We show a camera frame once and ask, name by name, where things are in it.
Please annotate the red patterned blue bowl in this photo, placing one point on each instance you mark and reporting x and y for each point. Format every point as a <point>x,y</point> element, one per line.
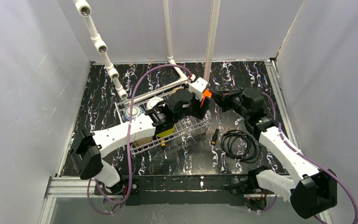
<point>136,111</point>

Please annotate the yellow handled screwdriver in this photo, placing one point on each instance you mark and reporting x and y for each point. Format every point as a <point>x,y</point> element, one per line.
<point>163,146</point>

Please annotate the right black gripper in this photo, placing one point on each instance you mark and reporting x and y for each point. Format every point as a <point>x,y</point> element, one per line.
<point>226,98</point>

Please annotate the cream white bowl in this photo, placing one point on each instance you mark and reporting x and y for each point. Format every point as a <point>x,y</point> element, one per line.
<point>175,90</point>

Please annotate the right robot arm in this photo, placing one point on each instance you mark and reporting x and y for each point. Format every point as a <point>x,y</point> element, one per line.
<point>310,190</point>

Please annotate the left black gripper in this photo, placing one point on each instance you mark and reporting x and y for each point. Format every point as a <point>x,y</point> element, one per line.
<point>196,105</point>

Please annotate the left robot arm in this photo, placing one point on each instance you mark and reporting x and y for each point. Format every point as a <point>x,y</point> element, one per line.
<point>161,119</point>

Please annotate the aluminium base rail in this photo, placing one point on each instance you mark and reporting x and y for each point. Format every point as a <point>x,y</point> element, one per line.
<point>70,200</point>

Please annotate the grey white bowl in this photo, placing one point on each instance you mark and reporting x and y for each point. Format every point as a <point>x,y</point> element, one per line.
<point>152,102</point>

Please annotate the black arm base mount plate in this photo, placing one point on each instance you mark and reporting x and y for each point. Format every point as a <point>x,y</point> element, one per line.
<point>187,189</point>

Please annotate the orange bowl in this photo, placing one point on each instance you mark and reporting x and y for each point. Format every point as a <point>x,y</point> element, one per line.
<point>206,98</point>

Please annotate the white wire dish rack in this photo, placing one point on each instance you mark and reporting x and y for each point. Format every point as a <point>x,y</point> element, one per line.
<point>183,128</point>

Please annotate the white bowl brown rim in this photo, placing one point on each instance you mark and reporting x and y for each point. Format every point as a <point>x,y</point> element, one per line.
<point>143,141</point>

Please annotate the white vertical pole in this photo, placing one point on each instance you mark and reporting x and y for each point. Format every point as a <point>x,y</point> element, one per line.
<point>215,10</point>

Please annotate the yellow green bowl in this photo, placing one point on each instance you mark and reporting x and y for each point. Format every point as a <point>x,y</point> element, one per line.
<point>166,133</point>

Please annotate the black orange handled screwdriver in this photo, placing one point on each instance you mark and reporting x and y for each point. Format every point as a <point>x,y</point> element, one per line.
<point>215,134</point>

